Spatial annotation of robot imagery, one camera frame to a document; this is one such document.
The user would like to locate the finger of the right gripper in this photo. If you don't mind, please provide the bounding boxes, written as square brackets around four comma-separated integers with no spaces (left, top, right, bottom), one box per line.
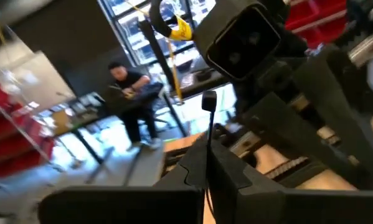
[245,93,373,190]
[293,46,373,187]

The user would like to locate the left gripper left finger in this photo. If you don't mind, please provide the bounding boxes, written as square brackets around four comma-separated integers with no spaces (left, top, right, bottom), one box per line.
[38,136,209,224]

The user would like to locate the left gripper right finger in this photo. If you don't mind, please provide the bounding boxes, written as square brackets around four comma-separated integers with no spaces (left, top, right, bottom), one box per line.
[208,139,373,224]

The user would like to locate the red storage bins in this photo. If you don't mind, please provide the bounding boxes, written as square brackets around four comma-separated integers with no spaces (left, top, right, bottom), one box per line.
[284,0,351,49]

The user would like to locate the black desk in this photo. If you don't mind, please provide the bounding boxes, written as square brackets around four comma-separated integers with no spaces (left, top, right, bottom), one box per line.
[69,81,190,184]

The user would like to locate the person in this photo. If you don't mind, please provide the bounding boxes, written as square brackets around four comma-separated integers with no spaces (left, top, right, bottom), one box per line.
[106,60,164,152]

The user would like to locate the metal shelf with red bins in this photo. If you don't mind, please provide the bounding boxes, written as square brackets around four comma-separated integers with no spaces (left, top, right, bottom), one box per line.
[0,24,78,180]

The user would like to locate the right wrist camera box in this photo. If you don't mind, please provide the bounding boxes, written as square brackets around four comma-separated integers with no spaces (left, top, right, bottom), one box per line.
[193,0,291,82]

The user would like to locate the yellow hanging cord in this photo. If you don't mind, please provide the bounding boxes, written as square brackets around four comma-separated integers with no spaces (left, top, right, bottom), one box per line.
[123,0,184,106]

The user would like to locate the black cable with yellow tag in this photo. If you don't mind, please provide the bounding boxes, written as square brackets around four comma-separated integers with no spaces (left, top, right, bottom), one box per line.
[148,0,194,42]

